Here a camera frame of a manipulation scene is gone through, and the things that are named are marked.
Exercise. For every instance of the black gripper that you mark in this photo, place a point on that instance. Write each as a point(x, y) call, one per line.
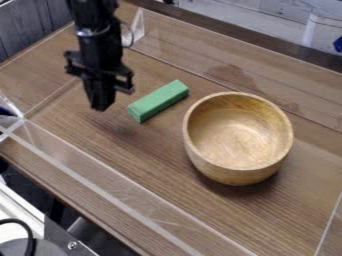
point(98, 60)

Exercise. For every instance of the green rectangular block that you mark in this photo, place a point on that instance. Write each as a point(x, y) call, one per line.
point(158, 101)

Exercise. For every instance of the brown wooden bowl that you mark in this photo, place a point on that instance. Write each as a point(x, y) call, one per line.
point(238, 137)

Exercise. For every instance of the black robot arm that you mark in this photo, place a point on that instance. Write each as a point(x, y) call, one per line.
point(94, 15)

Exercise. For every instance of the clear acrylic front barrier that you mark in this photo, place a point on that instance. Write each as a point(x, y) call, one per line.
point(151, 225)

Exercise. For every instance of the white container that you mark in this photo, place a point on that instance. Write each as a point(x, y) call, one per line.
point(324, 29)

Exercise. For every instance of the blue object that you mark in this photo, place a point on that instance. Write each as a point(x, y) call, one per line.
point(337, 44)

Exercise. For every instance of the clear acrylic corner bracket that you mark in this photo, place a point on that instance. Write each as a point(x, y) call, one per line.
point(134, 31)

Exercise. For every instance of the grey metal bracket with screw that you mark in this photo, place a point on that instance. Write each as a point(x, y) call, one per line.
point(62, 244)

